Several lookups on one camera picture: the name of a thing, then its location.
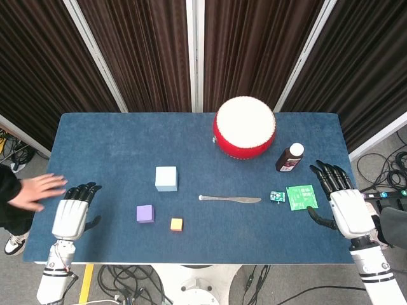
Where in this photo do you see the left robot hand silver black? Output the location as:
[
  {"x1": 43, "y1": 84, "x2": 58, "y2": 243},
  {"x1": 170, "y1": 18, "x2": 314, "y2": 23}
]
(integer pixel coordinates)
[{"x1": 52, "y1": 182, "x2": 102, "y2": 241}]

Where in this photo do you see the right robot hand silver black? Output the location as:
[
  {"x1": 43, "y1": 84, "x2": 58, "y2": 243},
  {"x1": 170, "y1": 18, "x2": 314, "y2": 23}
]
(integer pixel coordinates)
[{"x1": 307, "y1": 160, "x2": 376, "y2": 240}]

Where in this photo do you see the person's bare hand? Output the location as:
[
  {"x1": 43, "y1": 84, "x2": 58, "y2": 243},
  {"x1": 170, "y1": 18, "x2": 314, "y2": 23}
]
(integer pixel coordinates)
[{"x1": 8, "y1": 173, "x2": 69, "y2": 213}]

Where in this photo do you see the medium purple cube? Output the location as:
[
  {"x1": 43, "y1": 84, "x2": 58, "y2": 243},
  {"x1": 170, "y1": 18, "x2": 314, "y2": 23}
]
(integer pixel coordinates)
[{"x1": 136, "y1": 205, "x2": 156, "y2": 224}]

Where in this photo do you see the black power strip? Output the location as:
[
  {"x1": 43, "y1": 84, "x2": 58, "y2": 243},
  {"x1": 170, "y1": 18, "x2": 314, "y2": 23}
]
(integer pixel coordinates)
[{"x1": 361, "y1": 189, "x2": 407, "y2": 200}]

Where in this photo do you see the dark grey fabric object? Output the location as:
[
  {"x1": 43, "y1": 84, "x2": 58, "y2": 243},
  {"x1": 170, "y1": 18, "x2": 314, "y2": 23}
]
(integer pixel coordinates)
[{"x1": 378, "y1": 206, "x2": 407, "y2": 249}]

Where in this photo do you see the white black sneaker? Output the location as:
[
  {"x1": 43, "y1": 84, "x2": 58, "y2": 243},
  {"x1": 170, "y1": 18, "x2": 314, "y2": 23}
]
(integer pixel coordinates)
[{"x1": 4, "y1": 231, "x2": 29, "y2": 257}]

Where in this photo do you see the yellow floor tape strip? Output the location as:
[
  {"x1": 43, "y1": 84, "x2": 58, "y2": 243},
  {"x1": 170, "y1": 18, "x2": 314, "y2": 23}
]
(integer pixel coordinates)
[{"x1": 78, "y1": 264, "x2": 95, "y2": 303}]

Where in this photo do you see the small green module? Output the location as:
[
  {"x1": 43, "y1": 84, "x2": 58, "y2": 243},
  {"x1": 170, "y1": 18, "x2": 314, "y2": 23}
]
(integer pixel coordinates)
[{"x1": 269, "y1": 190, "x2": 286, "y2": 205}]

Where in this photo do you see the dark juice bottle white cap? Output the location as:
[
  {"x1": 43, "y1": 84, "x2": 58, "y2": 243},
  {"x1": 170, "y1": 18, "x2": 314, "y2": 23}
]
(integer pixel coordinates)
[{"x1": 275, "y1": 142, "x2": 305, "y2": 173}]

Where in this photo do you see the large light blue cube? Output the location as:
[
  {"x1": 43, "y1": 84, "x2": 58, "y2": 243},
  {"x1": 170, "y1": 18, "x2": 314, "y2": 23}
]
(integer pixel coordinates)
[{"x1": 155, "y1": 166, "x2": 179, "y2": 193}]

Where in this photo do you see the brown curtain partition panel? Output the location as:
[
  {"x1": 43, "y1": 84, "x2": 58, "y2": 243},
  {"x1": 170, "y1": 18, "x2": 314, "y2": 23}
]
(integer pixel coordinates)
[
  {"x1": 194, "y1": 0, "x2": 335, "y2": 113},
  {"x1": 275, "y1": 0, "x2": 407, "y2": 161},
  {"x1": 71, "y1": 0, "x2": 195, "y2": 113},
  {"x1": 0, "y1": 0, "x2": 128, "y2": 158}
]

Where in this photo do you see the metal table knife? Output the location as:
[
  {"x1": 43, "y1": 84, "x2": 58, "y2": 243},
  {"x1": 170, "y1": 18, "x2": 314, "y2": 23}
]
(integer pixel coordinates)
[{"x1": 198, "y1": 194, "x2": 262, "y2": 204}]

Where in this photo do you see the red drum white skin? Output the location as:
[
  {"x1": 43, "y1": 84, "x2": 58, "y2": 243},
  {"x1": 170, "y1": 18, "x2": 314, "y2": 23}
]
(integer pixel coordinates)
[{"x1": 212, "y1": 96, "x2": 277, "y2": 161}]

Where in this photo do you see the black cable bundle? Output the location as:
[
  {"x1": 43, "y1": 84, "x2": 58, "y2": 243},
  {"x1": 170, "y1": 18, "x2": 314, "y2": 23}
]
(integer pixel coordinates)
[
  {"x1": 0, "y1": 126, "x2": 38, "y2": 172},
  {"x1": 355, "y1": 132, "x2": 407, "y2": 191},
  {"x1": 97, "y1": 265, "x2": 174, "y2": 305}
]

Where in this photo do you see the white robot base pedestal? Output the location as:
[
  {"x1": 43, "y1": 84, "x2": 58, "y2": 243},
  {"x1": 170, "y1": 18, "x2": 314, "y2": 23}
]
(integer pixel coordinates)
[{"x1": 152, "y1": 264, "x2": 242, "y2": 305}]

